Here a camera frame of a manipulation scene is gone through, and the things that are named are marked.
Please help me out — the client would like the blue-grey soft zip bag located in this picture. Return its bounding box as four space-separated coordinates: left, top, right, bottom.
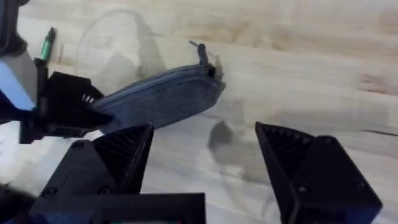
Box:
89 40 226 134

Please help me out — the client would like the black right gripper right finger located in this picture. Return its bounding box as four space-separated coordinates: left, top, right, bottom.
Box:
254 121 384 224

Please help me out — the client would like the green and black pen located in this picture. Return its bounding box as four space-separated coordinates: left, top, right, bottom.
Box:
39 27 58 61

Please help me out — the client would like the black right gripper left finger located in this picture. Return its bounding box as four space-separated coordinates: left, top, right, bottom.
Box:
29 123 155 224

